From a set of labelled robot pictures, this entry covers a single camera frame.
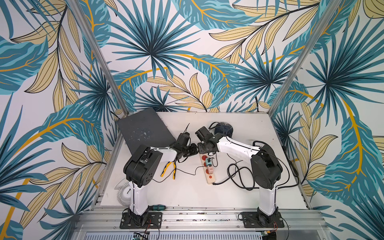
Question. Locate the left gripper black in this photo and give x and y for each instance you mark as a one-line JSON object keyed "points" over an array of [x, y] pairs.
{"points": [[186, 155]]}

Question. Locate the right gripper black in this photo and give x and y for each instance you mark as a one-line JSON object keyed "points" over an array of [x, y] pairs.
{"points": [[202, 146]]}

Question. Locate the teal plug adapter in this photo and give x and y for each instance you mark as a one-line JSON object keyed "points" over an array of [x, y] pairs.
{"points": [[208, 162]]}

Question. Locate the pink plug adapter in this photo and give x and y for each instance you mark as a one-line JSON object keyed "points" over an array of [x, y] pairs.
{"points": [[210, 169]]}

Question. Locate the beige power strip red sockets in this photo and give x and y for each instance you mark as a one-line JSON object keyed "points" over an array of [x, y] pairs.
{"points": [[209, 177]]}

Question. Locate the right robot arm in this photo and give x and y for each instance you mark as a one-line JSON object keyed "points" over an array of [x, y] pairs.
{"points": [[266, 168]]}

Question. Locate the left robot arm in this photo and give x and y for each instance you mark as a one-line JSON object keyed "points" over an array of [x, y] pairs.
{"points": [[142, 166]]}

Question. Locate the navy desk fan center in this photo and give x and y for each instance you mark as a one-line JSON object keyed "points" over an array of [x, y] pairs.
{"points": [[222, 128]]}

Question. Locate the white desk fan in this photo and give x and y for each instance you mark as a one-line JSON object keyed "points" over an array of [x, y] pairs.
{"points": [[123, 189]]}

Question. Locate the dark grey square board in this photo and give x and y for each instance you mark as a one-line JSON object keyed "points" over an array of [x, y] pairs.
{"points": [[145, 128]]}

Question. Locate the green handled screwdriver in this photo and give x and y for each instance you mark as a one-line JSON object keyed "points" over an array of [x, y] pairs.
{"points": [[157, 208]]}

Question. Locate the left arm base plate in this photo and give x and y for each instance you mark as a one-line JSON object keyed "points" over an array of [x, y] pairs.
{"points": [[150, 220]]}

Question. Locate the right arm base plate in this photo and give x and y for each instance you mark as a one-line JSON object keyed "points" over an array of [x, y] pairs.
{"points": [[261, 221]]}

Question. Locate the aluminium rail frame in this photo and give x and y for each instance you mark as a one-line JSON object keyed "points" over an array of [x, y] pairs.
{"points": [[200, 224]]}

